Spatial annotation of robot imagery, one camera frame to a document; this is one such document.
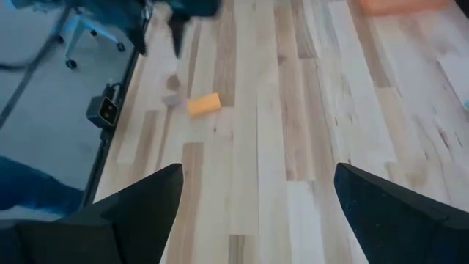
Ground office chair base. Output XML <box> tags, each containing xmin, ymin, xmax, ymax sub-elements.
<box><xmin>10</xmin><ymin>0</ymin><xmax>128</xmax><ymax>70</ymax></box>

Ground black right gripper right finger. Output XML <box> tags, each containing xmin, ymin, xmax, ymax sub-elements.
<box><xmin>333</xmin><ymin>163</ymin><xmax>450</xmax><ymax>264</ymax></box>

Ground grey metal bar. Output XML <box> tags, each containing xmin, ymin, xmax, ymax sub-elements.
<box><xmin>0</xmin><ymin>5</ymin><xmax>73</xmax><ymax>128</ymax></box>

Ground small yellow-orange block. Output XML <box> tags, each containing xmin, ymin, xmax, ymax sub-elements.
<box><xmin>186</xmin><ymin>92</ymin><xmax>223</xmax><ymax>119</ymax></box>

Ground person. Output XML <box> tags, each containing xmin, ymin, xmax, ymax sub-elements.
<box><xmin>0</xmin><ymin>155</ymin><xmax>85</xmax><ymax>221</ymax></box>

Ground black table edge rail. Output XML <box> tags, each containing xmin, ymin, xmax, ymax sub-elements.
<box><xmin>78</xmin><ymin>14</ymin><xmax>153</xmax><ymax>212</ymax></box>

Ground orange plastic bin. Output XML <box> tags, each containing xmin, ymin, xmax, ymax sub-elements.
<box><xmin>357</xmin><ymin>0</ymin><xmax>452</xmax><ymax>16</ymax></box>

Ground black camera cable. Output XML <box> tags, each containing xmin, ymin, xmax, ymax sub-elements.
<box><xmin>103</xmin><ymin>81</ymin><xmax>122</xmax><ymax>100</ymax></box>

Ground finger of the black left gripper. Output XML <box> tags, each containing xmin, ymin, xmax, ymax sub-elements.
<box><xmin>120</xmin><ymin>10</ymin><xmax>148</xmax><ymax>56</ymax></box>
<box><xmin>169</xmin><ymin>16</ymin><xmax>191</xmax><ymax>59</ymax></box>

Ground black floor cable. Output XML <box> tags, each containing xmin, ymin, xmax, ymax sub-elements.
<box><xmin>0</xmin><ymin>61</ymin><xmax>32</xmax><ymax>73</ymax></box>

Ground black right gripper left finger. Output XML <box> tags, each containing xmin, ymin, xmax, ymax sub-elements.
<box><xmin>100</xmin><ymin>163</ymin><xmax>184</xmax><ymax>264</ymax></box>

